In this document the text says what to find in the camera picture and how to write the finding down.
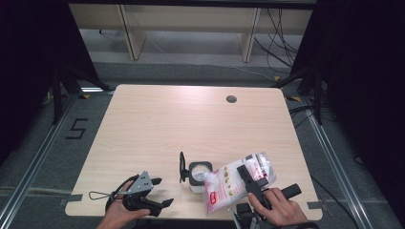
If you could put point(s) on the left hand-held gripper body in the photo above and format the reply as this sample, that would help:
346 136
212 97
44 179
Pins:
140 184

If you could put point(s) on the aluminium floor rail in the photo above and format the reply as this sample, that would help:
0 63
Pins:
334 165
35 162

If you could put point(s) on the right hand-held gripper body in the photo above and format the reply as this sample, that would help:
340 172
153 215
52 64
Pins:
248 216

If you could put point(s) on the red and white sugar bag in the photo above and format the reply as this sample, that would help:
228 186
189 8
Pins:
226 187

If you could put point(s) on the grey table grommet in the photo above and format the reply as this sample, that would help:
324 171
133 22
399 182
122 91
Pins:
231 99

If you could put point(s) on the person's left hand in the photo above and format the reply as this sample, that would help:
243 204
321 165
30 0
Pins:
115 218

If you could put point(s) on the black tripod stand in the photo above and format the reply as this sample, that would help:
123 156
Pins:
316 95
57 95

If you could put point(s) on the black curtain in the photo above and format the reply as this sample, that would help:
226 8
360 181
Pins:
28 63
366 79

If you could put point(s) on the yellow black floor tape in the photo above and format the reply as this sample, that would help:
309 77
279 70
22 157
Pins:
293 99
84 96

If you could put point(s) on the person's right hand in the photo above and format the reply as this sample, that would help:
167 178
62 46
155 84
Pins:
281 211

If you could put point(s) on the grey tape strip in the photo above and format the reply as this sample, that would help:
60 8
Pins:
315 205
74 197

